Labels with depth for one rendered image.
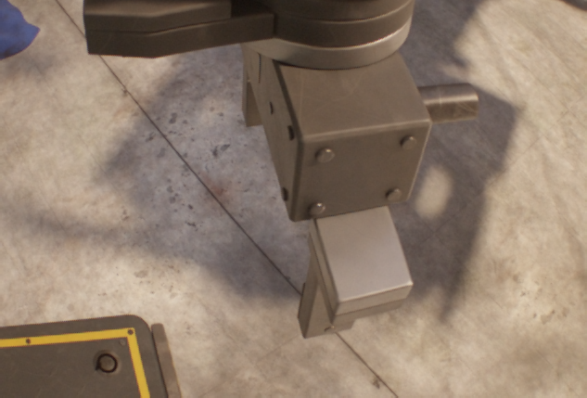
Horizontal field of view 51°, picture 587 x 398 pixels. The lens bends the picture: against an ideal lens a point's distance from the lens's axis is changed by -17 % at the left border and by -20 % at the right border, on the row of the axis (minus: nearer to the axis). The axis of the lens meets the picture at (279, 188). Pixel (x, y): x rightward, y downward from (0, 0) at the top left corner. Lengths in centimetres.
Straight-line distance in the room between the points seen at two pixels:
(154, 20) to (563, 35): 188
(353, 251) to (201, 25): 10
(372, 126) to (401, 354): 109
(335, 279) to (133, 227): 116
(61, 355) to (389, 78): 78
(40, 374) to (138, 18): 79
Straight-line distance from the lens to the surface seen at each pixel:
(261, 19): 24
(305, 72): 25
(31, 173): 155
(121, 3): 23
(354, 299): 26
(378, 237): 28
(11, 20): 190
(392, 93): 25
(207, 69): 165
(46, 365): 97
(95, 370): 96
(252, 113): 42
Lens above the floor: 121
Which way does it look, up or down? 56 degrees down
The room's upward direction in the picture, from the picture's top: 5 degrees clockwise
